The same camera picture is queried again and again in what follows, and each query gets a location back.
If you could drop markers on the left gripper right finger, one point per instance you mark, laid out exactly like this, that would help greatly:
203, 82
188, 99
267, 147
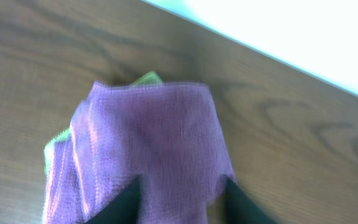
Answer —
240, 209

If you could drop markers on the folded purple cloth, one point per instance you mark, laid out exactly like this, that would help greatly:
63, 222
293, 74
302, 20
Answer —
62, 193

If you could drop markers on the folded green cloth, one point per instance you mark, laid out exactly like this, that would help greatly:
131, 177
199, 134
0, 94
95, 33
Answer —
150, 78

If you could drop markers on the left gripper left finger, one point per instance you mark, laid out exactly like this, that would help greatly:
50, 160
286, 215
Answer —
124, 208

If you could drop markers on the purple microfibre cloth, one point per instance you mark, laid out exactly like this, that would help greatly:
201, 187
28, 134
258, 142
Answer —
169, 135

